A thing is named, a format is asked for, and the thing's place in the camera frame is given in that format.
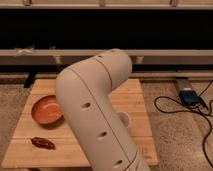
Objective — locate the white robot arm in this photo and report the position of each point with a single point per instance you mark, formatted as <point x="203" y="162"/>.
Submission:
<point x="82" y="91"/>

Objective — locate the white paper cup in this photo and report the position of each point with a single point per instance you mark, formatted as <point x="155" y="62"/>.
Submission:
<point x="125" y="118"/>

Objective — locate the orange bowl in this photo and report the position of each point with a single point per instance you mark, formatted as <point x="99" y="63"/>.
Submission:
<point x="46" y="110"/>

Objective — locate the black table leg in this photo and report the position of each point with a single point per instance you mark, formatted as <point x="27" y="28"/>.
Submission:
<point x="30" y="79"/>

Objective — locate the blue power adapter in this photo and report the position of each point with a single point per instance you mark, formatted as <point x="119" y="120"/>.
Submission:
<point x="189" y="97"/>

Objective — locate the grey wall rail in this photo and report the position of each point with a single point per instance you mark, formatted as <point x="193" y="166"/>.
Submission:
<point x="58" y="57"/>

